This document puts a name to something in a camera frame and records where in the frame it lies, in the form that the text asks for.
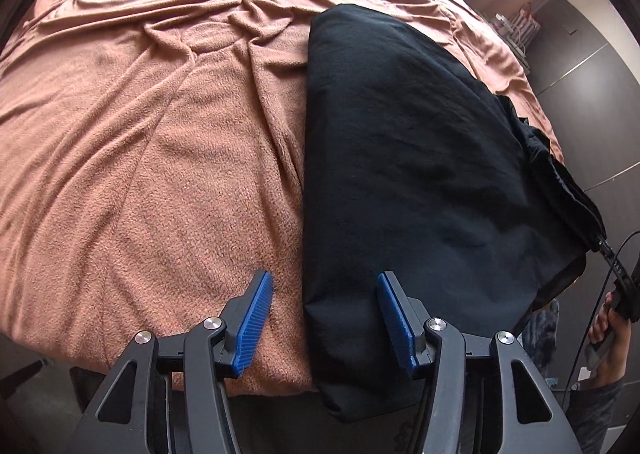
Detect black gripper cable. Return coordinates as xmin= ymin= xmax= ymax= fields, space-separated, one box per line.
xmin=560 ymin=229 xmax=640 ymax=410

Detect person's right hand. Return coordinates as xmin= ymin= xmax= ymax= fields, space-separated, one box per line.
xmin=587 ymin=291 xmax=634 ymax=385

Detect brown bed blanket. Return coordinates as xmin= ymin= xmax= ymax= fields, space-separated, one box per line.
xmin=1 ymin=0 xmax=552 ymax=396

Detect dark blue fluffy rug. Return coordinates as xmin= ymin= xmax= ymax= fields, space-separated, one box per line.
xmin=518 ymin=298 xmax=560 ymax=377

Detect dark grey sleeve forearm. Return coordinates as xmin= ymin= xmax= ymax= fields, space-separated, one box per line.
xmin=565 ymin=380 xmax=623 ymax=454

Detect red white striped bag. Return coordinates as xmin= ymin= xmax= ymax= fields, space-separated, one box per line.
xmin=490 ymin=3 xmax=540 ymax=74

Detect black pants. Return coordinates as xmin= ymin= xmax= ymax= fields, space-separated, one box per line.
xmin=303 ymin=5 xmax=605 ymax=422

